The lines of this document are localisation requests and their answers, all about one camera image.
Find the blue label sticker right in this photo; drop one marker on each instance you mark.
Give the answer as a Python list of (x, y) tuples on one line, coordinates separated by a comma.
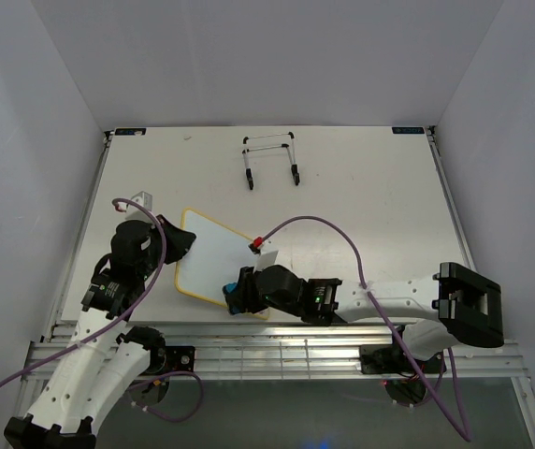
[(408, 130)]

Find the yellow-framed whiteboard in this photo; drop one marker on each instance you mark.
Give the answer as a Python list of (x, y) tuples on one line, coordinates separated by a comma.
[(214, 260)]

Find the blue label sticker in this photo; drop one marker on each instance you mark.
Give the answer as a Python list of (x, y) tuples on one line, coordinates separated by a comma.
[(130, 132), (408, 130)]

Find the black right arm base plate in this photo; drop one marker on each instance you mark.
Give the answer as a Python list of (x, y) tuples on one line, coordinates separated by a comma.
[(390, 359)]

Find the aluminium table edge rail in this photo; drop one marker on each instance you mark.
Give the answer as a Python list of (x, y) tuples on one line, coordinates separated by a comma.
[(254, 352)]

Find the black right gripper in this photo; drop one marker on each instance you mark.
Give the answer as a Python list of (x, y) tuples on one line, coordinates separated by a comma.
[(247, 291)]

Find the black metal whiteboard stand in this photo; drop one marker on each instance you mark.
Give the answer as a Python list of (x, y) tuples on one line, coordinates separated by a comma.
[(270, 145)]

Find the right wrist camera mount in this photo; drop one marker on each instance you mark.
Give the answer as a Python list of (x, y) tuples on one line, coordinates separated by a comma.
[(265, 251)]

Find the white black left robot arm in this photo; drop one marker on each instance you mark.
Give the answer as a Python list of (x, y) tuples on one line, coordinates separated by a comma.
[(105, 356)]

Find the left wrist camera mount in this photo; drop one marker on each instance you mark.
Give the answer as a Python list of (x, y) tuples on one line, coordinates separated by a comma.
[(137, 208)]

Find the blue label sticker left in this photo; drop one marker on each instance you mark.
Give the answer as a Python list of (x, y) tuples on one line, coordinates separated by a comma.
[(130, 132)]

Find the blue bone-shaped whiteboard eraser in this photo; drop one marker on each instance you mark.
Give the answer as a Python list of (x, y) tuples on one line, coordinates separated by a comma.
[(231, 298)]

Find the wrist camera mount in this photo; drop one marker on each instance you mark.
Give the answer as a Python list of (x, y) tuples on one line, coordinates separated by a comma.
[(137, 208), (265, 251)]

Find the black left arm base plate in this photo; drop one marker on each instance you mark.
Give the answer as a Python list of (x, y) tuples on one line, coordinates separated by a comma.
[(176, 360)]

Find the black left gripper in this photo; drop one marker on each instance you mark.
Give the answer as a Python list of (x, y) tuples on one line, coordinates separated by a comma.
[(180, 239)]

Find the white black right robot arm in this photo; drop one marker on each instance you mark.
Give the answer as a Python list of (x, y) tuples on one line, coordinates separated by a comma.
[(455, 305)]

